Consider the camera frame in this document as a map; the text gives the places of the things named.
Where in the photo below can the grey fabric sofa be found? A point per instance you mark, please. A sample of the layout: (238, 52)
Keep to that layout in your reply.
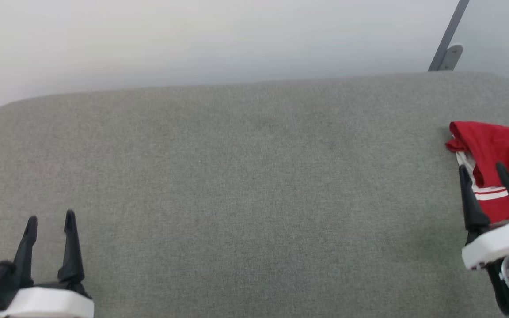
(237, 185)

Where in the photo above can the red and white garment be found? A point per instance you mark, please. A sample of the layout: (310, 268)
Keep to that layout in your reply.
(497, 145)

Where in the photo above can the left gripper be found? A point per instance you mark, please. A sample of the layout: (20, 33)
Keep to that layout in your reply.
(51, 302)

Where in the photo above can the grey metal post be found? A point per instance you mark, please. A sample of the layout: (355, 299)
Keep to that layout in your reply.
(449, 39)

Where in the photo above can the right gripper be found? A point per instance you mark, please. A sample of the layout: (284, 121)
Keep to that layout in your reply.
(497, 245)

